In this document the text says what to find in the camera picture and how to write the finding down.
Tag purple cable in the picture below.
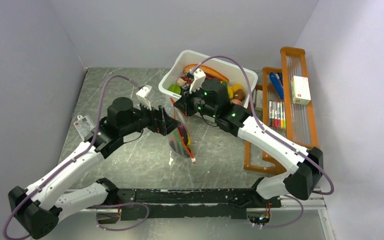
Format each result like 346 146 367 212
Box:
190 55 335 229
2 74 151 240

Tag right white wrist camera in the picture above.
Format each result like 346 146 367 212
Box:
189 68 206 94

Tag white plastic food bin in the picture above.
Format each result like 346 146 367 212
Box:
158 50 258 107

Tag orange wooden rack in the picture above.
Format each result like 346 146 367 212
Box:
243 46 320 175

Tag orange toy melon slice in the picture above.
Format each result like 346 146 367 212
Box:
183 64 230 83

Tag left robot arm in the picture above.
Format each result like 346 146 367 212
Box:
8 97 180 240

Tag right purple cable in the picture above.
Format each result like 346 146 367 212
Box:
190 55 335 229

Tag white small carton box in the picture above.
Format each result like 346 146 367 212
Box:
291 75 311 106

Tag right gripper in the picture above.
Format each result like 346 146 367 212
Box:
174 83 218 119

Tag blue handled tool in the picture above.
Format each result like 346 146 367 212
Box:
269 72 284 100

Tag green toy lime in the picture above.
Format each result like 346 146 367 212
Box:
168 84 182 95

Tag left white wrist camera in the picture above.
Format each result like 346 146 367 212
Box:
135 85 152 111

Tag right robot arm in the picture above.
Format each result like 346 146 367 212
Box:
173 79 323 207

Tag white tag card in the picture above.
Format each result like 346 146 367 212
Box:
73 115 96 141

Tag clear zip top bag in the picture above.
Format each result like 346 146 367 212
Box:
168 97 196 164

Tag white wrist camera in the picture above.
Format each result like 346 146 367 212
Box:
135 85 152 111
189 68 206 94

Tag set of coloured markers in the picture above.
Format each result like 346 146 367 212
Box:
268 100 287 130

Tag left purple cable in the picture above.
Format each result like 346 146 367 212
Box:
2 74 151 240

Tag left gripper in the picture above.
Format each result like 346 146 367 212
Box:
120 97 181 136

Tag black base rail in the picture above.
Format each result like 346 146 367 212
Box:
99 188 281 221

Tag red toy grapes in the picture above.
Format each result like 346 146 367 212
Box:
179 75 194 88

